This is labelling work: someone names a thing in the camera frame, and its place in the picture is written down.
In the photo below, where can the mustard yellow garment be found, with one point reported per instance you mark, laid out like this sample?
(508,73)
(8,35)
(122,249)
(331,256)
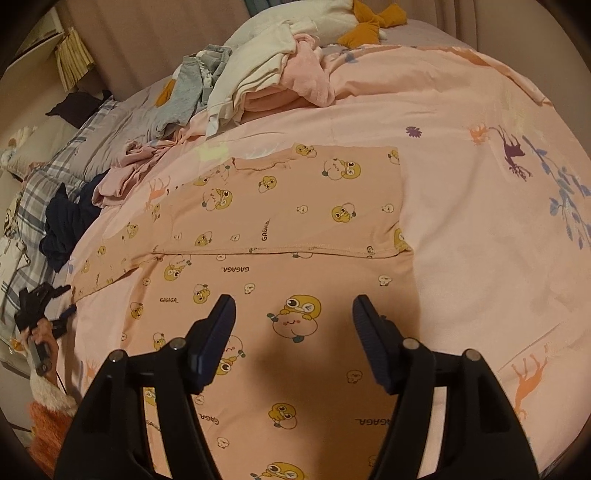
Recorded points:
(364,30)

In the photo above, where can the navy blue garment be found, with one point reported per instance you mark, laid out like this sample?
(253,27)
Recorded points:
(69,221)

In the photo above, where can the pile of light clothes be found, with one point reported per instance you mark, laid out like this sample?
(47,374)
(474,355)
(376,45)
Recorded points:
(129,115)

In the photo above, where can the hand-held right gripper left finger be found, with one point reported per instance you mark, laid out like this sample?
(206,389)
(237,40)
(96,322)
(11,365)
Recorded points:
(213,341)

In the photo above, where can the cartoon print pillow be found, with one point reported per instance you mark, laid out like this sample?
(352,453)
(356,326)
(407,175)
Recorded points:
(41,143)

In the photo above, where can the pink cartoon print shirt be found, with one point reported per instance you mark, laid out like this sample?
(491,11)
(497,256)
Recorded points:
(277,217)

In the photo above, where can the pink fleece garment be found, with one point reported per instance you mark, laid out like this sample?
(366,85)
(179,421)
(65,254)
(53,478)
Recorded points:
(304,74)

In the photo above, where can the dark cloth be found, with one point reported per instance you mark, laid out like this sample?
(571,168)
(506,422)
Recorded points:
(78,106)

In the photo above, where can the white shelf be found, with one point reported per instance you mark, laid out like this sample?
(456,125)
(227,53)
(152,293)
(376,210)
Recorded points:
(32,50)

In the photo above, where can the grey garment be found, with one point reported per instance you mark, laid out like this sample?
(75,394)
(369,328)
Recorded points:
(184,92)

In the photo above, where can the light pink small garment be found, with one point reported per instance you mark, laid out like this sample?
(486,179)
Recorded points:
(120,180)

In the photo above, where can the plaid bed sheet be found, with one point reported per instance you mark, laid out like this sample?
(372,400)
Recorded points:
(41,194)

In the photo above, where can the cream white garment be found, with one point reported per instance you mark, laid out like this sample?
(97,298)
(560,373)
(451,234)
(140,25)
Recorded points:
(258,60)

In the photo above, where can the person's left forearm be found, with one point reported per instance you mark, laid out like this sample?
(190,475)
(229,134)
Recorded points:
(48,429)

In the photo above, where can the pink deer print blanket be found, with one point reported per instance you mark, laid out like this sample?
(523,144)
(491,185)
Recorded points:
(461,184)

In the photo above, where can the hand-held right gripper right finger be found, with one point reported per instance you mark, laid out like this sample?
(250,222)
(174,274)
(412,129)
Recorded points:
(375,341)

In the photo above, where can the stack of yellow books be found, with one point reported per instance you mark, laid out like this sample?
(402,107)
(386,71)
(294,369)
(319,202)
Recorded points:
(74,60)

